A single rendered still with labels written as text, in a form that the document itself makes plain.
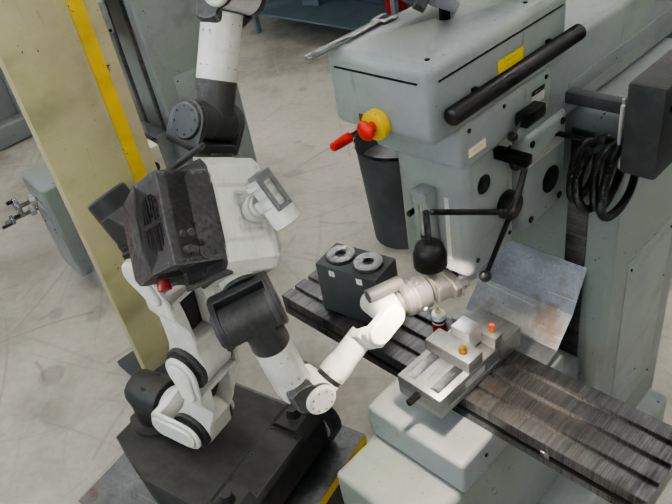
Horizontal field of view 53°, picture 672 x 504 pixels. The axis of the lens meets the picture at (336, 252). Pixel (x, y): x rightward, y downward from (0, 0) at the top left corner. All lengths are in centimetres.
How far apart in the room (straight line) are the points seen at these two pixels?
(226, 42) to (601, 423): 127
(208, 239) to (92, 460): 206
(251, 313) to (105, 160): 167
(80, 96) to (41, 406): 161
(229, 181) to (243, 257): 17
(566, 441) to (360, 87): 100
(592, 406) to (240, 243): 100
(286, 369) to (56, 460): 203
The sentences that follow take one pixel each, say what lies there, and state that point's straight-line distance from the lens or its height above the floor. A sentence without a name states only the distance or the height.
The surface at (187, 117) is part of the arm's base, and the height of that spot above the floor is 178.
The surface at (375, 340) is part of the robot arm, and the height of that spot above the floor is 122.
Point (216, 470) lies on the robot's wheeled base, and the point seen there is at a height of 57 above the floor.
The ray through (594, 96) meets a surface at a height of 163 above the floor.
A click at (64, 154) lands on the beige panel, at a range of 289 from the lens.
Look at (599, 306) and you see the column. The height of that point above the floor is 95.
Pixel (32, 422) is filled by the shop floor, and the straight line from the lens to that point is 365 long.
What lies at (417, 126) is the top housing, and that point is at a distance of 126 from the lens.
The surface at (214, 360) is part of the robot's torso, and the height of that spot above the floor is 103.
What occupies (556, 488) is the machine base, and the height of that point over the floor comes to 20.
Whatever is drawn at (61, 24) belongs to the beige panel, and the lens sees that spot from 281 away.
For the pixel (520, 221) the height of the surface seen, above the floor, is 138.
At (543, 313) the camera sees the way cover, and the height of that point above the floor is 93.
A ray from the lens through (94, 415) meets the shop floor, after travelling 351.
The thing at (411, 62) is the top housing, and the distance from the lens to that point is 123.
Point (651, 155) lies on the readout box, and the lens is 155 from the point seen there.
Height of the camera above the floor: 233
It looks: 36 degrees down
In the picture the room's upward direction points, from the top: 11 degrees counter-clockwise
